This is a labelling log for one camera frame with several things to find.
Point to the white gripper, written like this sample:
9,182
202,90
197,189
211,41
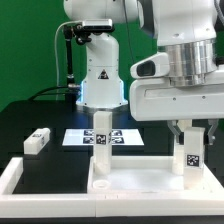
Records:
155,99

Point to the white desk tabletop tray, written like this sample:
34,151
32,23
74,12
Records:
131,175

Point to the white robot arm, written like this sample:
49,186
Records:
182,80

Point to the white U-shaped fence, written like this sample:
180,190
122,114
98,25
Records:
100,205

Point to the white marker base plate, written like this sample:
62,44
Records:
82,137

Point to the silver camera on mount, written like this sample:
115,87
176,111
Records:
98,25

